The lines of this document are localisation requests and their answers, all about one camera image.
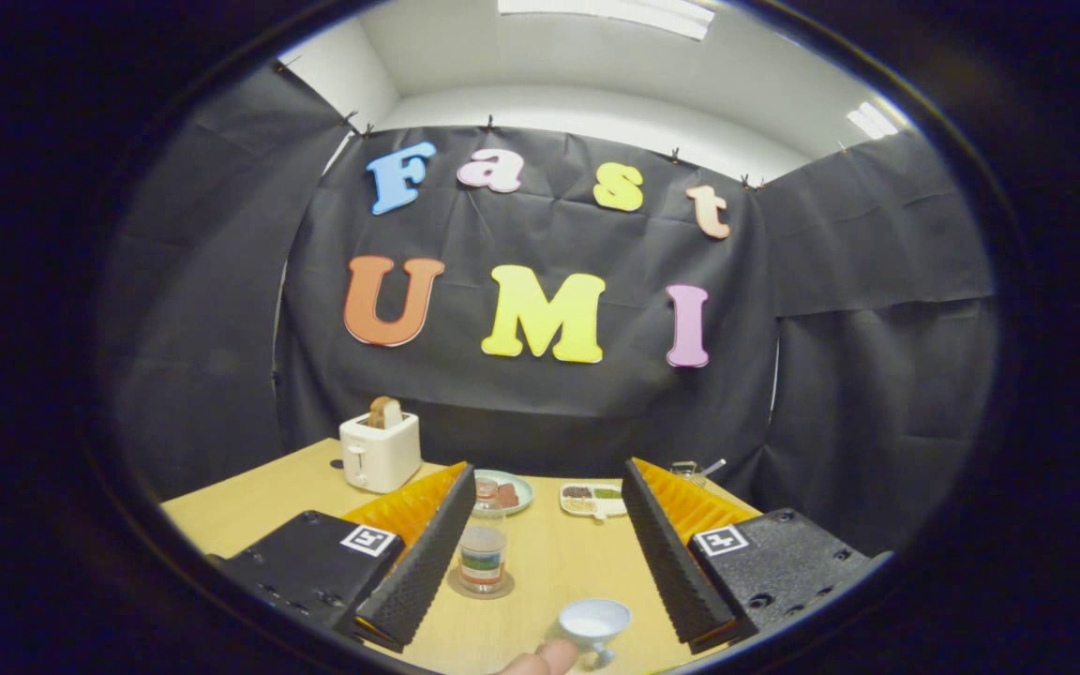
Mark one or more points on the long ceiling light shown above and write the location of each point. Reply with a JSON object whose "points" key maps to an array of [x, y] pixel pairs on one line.
{"points": [[615, 14]]}

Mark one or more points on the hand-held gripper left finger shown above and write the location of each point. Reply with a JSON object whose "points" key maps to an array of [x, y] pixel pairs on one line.
{"points": [[427, 553]]}

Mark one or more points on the white toaster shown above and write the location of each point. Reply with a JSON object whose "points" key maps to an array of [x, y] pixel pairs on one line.
{"points": [[379, 459]]}

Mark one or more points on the wooden table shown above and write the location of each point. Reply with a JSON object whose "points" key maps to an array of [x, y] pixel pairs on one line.
{"points": [[549, 562]]}

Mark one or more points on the brown meat piece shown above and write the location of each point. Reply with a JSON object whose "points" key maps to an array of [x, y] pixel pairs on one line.
{"points": [[508, 495]]}

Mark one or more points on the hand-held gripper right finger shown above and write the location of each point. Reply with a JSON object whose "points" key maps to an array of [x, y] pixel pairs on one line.
{"points": [[676, 562]]}

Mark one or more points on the black backdrop cloth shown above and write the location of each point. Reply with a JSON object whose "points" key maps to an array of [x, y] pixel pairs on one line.
{"points": [[549, 422]]}

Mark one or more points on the small ceiling light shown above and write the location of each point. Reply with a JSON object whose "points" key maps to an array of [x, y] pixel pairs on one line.
{"points": [[873, 120]]}

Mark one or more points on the light blue cup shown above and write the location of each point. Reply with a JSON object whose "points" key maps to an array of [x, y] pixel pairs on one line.
{"points": [[593, 619]]}

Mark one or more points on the pale green round plate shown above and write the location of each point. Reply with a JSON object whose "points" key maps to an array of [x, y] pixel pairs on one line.
{"points": [[526, 492]]}

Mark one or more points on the clear plastic juice bottle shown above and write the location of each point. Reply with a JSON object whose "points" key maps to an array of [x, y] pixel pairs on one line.
{"points": [[483, 553]]}

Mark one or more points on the toast bread slice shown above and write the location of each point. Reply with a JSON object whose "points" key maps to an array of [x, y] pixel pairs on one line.
{"points": [[385, 412]]}

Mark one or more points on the white oblong dish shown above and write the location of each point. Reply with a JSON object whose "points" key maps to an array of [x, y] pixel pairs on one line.
{"points": [[592, 502]]}

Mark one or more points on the brown round coaster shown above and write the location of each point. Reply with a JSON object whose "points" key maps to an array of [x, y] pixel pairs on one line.
{"points": [[506, 587]]}

